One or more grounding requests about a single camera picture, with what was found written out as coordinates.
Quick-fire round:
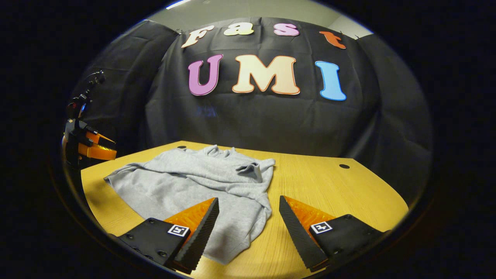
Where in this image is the black backdrop cloth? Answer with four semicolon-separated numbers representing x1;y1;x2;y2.
68;16;433;202

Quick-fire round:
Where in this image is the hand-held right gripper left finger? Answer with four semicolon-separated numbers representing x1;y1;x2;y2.
116;197;220;274

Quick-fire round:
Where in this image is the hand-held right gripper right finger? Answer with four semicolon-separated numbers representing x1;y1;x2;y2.
278;195;392;272

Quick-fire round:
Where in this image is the grey zip-neck sweatshirt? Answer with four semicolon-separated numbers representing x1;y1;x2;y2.
104;145;276;265

